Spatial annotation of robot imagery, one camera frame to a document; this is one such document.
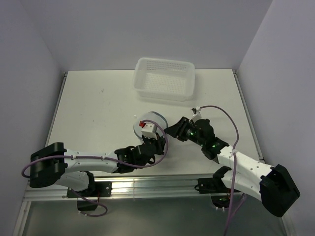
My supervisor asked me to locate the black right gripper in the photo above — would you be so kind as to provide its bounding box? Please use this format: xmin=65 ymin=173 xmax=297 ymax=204
xmin=164 ymin=117 xmax=205 ymax=147

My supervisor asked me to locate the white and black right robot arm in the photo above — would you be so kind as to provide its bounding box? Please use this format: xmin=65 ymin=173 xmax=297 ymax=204
xmin=165 ymin=117 xmax=300 ymax=217

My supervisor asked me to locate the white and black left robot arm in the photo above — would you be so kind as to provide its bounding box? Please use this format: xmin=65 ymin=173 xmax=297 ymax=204
xmin=22 ymin=137 xmax=168 ymax=196

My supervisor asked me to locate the white perforated plastic basket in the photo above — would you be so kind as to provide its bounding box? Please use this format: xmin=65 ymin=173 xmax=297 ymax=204
xmin=133 ymin=58 xmax=195 ymax=102

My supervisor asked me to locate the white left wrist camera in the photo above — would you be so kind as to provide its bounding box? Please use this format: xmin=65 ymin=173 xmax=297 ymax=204
xmin=139 ymin=121 xmax=157 ymax=139

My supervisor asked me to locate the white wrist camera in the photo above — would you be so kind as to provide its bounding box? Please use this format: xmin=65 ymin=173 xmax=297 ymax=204
xmin=190 ymin=106 xmax=202 ymax=122
xmin=139 ymin=121 xmax=157 ymax=139

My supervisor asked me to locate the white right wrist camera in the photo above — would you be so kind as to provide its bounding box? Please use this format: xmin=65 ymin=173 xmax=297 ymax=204
xmin=190 ymin=106 xmax=202 ymax=122

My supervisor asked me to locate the aluminium extrusion rail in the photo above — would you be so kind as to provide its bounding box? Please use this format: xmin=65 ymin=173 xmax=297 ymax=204
xmin=24 ymin=173 xmax=281 ymax=201

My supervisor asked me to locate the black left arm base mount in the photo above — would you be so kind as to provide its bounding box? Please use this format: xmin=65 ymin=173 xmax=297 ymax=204
xmin=77 ymin=181 xmax=112 ymax=198

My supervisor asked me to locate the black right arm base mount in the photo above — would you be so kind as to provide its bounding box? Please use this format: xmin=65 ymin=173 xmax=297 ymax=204
xmin=194 ymin=177 xmax=231 ymax=194

